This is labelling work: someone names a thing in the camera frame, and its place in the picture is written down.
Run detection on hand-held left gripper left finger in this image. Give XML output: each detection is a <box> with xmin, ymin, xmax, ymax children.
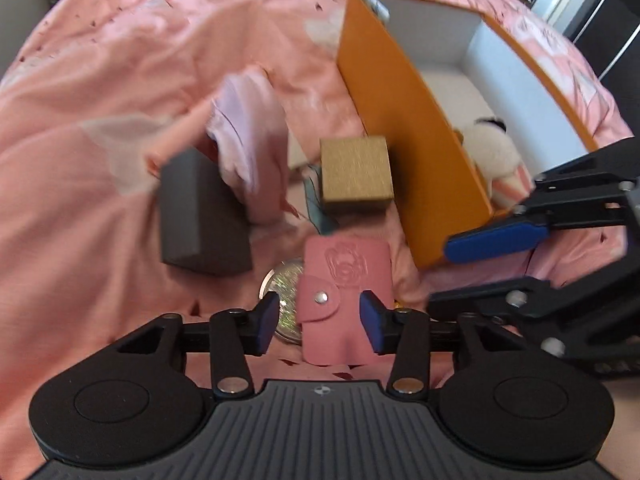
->
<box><xmin>112</xmin><ymin>291</ymin><xmax>281</xmax><ymax>398</ymax></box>

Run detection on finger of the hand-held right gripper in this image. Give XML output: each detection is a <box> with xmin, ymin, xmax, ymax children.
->
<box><xmin>427</xmin><ymin>276</ymin><xmax>640</xmax><ymax>361</ymax></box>
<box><xmin>444</xmin><ymin>137</ymin><xmax>640</xmax><ymax>264</ymax></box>

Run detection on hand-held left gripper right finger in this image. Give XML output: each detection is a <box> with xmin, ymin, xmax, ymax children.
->
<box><xmin>359</xmin><ymin>290</ymin><xmax>527</xmax><ymax>396</ymax></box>

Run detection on pink snap wallet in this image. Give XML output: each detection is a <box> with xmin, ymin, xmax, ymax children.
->
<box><xmin>298</xmin><ymin>237</ymin><xmax>396</xmax><ymax>366</ymax></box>

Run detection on white plush toy pink stripes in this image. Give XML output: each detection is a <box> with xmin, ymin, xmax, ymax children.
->
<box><xmin>452</xmin><ymin>117</ymin><xmax>533</xmax><ymax>208</ymax></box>

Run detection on dark grey box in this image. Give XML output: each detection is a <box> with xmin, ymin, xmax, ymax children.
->
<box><xmin>159</xmin><ymin>147</ymin><xmax>253</xmax><ymax>277</ymax></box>

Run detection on gold square box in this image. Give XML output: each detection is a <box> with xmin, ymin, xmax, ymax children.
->
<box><xmin>319</xmin><ymin>135</ymin><xmax>393</xmax><ymax>213</ymax></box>

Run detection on orange cardboard box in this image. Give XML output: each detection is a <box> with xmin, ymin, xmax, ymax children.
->
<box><xmin>336</xmin><ymin>0</ymin><xmax>601</xmax><ymax>268</ymax></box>

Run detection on round glitter disc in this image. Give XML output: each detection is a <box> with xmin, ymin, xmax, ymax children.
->
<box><xmin>259</xmin><ymin>257</ymin><xmax>306</xmax><ymax>345</ymax></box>

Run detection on pink printed blanket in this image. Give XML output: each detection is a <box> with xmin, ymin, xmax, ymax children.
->
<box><xmin>0</xmin><ymin>0</ymin><xmax>640</xmax><ymax>480</ymax></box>

